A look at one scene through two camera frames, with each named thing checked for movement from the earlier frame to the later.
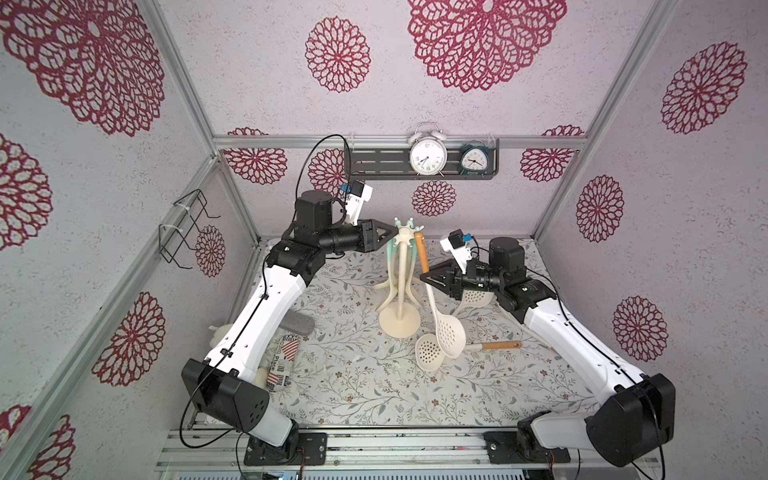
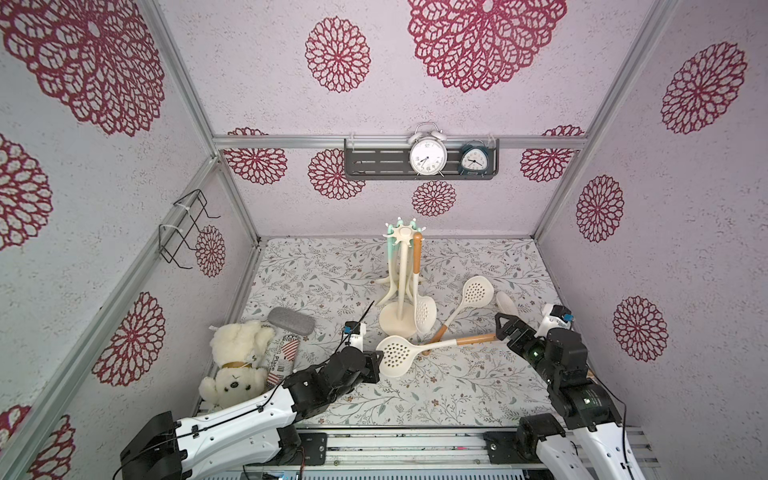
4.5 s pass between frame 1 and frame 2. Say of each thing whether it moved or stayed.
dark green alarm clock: stayed
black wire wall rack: stayed
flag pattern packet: stayed
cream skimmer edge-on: moved
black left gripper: moved
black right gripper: moved
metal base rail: stayed
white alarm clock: stayed
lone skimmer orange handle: moved
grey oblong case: stayed
